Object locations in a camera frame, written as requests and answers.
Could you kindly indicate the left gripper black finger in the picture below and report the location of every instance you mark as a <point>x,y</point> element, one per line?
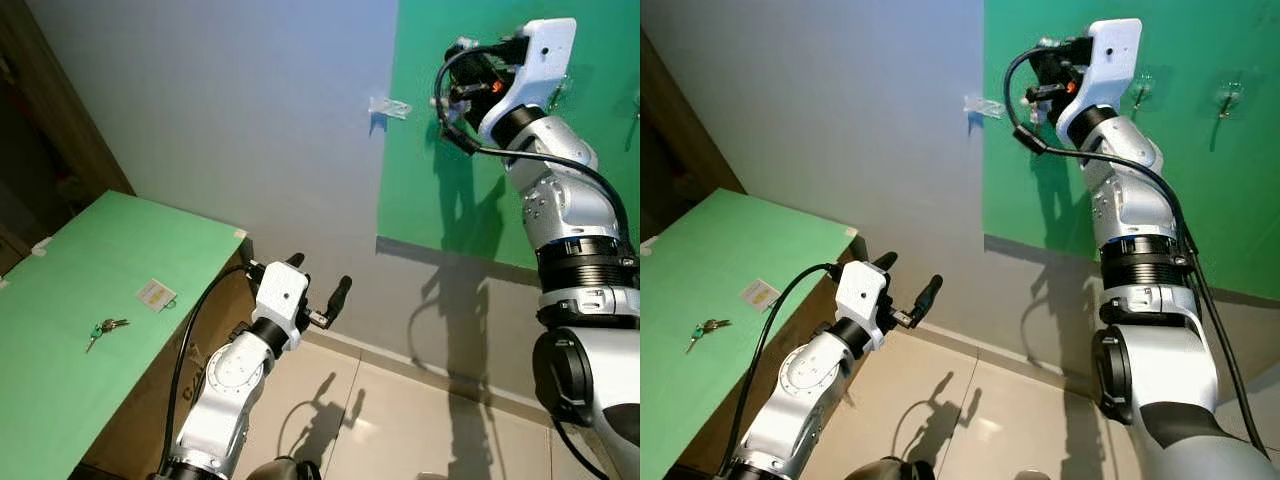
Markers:
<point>886,261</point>
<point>929,295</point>
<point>340,295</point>
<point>296,260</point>

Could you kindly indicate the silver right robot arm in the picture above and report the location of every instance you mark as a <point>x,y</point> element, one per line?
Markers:
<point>570,200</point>
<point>1140,200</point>

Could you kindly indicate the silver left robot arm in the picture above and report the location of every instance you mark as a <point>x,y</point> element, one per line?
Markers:
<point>225,400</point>
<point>800,400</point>

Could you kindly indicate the clear adhesive metal hook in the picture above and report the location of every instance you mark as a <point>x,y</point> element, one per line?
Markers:
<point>562,88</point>
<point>1145,90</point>
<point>634,100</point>
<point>1228,97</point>

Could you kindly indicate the clear tape strip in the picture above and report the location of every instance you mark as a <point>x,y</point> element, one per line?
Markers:
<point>985,105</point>
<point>390,106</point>

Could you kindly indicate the green backdrop sheet with hooks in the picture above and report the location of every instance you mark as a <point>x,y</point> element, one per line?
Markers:
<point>1240,180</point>
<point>450,150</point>

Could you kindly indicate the brown cardboard box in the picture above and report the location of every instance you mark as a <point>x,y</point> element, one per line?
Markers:
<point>215,335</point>
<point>802,345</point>

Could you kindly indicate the key bunch with green cap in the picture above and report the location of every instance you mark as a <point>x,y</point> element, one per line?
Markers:
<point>105,326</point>
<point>708,326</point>

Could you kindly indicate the green paper cover sheet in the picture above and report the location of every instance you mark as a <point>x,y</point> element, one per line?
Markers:
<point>700,400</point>
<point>60,390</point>

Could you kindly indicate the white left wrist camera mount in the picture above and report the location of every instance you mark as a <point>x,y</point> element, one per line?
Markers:
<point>283,295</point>
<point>862,295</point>

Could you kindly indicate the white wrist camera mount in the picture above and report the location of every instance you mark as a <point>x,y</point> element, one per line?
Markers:
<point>283,295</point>
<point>1110,60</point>
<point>862,295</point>
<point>540,60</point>

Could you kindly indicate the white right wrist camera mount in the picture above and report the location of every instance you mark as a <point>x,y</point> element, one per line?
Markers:
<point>1110,60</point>
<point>540,60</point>

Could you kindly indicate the brown wooden door frame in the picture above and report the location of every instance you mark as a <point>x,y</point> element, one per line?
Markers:
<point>680,140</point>
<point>50,110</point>

